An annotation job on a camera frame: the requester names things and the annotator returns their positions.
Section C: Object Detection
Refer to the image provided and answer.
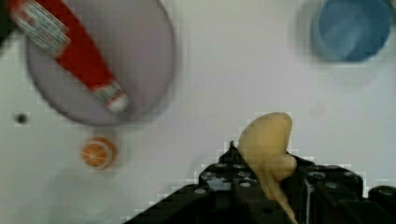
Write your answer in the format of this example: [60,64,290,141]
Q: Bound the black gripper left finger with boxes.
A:
[124,145,291,224]

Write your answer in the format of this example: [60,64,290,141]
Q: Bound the red ketchup bottle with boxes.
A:
[5,0,129,113]

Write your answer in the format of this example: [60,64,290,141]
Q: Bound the orange slice toy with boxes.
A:
[80,136,118,170]

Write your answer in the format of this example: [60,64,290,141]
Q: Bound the peeled banana toy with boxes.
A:
[237,112,298,224]

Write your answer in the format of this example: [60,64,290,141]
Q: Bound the blue plastic cup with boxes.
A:
[310,0,392,63]

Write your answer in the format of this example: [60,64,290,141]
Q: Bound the grey round plate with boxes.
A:
[24,0,177,127]

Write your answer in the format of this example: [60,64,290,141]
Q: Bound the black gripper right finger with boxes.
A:
[281,158,395,224]

